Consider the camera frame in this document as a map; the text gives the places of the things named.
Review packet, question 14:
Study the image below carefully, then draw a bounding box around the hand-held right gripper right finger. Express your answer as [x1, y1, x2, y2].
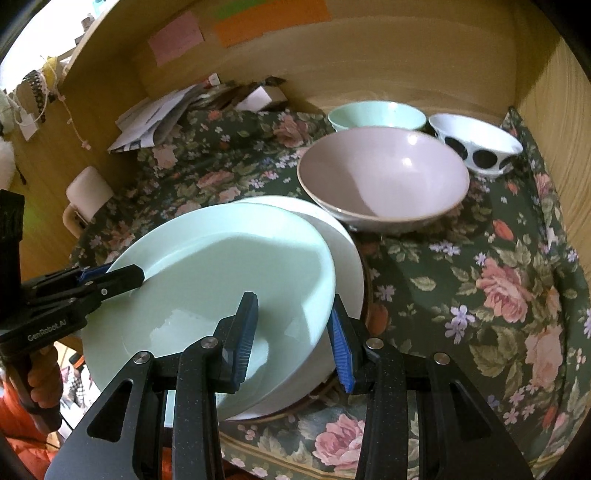
[329, 294, 533, 480]

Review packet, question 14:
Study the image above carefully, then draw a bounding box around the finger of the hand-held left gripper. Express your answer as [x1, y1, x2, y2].
[30, 264, 147, 320]
[28, 265, 110, 297]

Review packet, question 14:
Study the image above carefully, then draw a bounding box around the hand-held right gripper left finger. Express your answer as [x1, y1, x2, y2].
[44, 291, 260, 480]

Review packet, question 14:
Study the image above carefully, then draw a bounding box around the brown plate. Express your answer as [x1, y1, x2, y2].
[286, 256, 376, 418]

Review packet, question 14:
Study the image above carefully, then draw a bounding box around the mint green plate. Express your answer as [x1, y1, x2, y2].
[81, 203, 337, 421]

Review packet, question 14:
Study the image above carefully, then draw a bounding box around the white plate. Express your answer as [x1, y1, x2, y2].
[226, 196, 365, 422]

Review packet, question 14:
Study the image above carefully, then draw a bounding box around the pink bowl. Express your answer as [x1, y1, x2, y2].
[297, 127, 471, 233]

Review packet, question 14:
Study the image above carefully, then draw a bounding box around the mint green bowl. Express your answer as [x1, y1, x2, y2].
[328, 100, 427, 134]

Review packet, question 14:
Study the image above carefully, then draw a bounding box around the white black-spotted bowl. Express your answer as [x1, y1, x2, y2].
[428, 113, 524, 178]

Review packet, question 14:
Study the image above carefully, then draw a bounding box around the person's left forearm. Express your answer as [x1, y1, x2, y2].
[0, 378, 63, 480]

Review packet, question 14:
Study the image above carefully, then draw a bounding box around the person's left hand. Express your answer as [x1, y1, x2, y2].
[27, 346, 64, 414]

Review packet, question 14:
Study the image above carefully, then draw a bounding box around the checked cloth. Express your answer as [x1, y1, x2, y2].
[58, 355, 100, 411]

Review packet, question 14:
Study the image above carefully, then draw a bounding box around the pink mug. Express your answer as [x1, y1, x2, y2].
[62, 166, 114, 238]

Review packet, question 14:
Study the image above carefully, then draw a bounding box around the floral tablecloth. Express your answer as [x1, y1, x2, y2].
[69, 106, 591, 480]

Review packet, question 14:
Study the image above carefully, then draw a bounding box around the white fluffy pompom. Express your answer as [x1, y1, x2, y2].
[0, 138, 14, 185]

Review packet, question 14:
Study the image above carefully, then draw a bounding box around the white charger plug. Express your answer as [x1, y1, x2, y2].
[18, 111, 41, 142]

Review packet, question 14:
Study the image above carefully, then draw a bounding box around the pile of white papers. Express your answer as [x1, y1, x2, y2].
[107, 83, 218, 153]

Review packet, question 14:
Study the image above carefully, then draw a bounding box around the small white box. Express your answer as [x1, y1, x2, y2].
[235, 85, 287, 114]

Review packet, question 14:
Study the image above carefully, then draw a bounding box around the pink sticky note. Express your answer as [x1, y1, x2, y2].
[148, 10, 205, 66]

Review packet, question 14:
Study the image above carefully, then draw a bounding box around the green sticky note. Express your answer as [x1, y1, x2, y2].
[213, 0, 262, 20]

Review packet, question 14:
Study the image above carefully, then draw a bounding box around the orange sticky note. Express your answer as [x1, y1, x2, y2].
[215, 0, 332, 48]

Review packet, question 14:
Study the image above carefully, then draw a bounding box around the white beaded cord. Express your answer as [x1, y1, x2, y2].
[44, 60, 93, 149]

